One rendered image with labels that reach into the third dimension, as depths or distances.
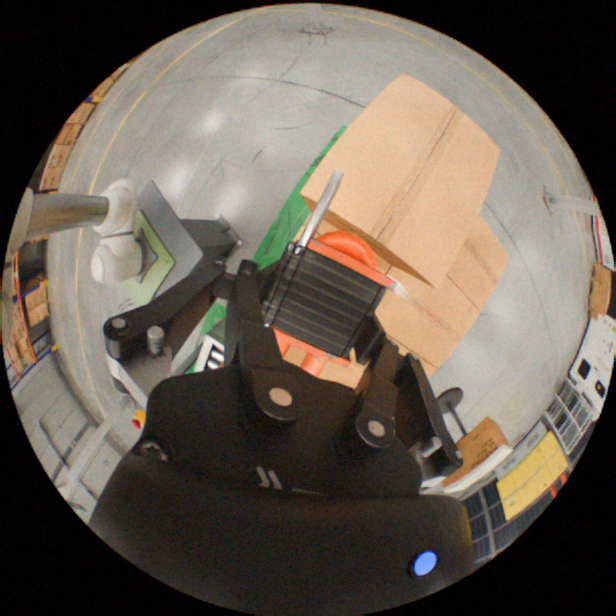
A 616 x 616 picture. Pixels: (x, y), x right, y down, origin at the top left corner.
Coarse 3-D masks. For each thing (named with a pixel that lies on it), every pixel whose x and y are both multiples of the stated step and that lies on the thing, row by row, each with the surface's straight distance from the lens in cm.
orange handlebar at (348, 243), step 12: (324, 240) 17; (336, 240) 17; (348, 240) 17; (360, 240) 17; (348, 252) 17; (360, 252) 17; (372, 252) 18; (372, 264) 17; (312, 360) 20; (324, 360) 20; (312, 372) 21
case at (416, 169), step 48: (384, 96) 66; (432, 96) 77; (336, 144) 53; (384, 144) 55; (432, 144) 62; (480, 144) 77; (336, 192) 48; (384, 192) 50; (432, 192) 56; (480, 192) 67; (384, 240) 49; (432, 240) 54
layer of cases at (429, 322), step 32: (320, 224) 87; (480, 224) 118; (480, 256) 118; (416, 288) 99; (448, 288) 107; (480, 288) 121; (384, 320) 98; (416, 320) 104; (448, 320) 113; (288, 352) 104; (352, 352) 103; (416, 352) 113; (448, 352) 124; (352, 384) 114
